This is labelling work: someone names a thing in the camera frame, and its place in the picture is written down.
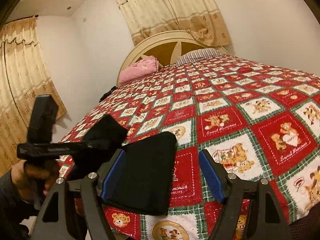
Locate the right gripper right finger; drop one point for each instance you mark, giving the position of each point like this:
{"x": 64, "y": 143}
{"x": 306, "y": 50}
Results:
{"x": 265, "y": 217}

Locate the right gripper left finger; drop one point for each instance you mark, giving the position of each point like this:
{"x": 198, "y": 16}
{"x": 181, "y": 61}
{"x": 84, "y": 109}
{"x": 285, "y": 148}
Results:
{"x": 76, "y": 205}

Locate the striped pillow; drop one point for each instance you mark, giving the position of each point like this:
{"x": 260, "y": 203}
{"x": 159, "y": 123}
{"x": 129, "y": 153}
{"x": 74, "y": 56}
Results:
{"x": 198, "y": 55}

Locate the beige curtain behind headboard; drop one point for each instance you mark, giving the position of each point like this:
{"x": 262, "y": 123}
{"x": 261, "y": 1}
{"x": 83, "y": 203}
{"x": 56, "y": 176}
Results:
{"x": 200, "y": 18}

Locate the pink folded cloth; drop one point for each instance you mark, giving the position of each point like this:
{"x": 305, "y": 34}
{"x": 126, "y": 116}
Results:
{"x": 142, "y": 68}

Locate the dark red dotted bed skirt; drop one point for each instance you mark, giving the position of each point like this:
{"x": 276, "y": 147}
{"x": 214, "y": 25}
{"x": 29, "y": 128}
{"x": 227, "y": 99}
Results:
{"x": 306, "y": 228}

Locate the small black item on bed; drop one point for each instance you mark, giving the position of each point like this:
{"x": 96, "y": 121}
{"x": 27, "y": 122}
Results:
{"x": 107, "y": 94}

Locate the beige side window curtain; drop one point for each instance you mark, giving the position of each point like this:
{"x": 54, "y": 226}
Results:
{"x": 23, "y": 76}

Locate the red patchwork teddy blanket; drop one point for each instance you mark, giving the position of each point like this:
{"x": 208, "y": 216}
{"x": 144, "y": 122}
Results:
{"x": 258, "y": 121}

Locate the black pants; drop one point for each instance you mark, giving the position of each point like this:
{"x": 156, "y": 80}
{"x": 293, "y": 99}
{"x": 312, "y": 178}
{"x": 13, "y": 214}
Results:
{"x": 146, "y": 180}

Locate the person left hand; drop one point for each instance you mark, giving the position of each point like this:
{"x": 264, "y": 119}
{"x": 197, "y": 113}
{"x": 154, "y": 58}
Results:
{"x": 29, "y": 179}

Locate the cream wooden headboard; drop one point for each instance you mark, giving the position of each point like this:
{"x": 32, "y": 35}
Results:
{"x": 167, "y": 47}

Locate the dark sleeved left forearm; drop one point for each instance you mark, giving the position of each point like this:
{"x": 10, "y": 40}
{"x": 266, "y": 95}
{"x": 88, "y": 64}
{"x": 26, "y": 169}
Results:
{"x": 13, "y": 211}

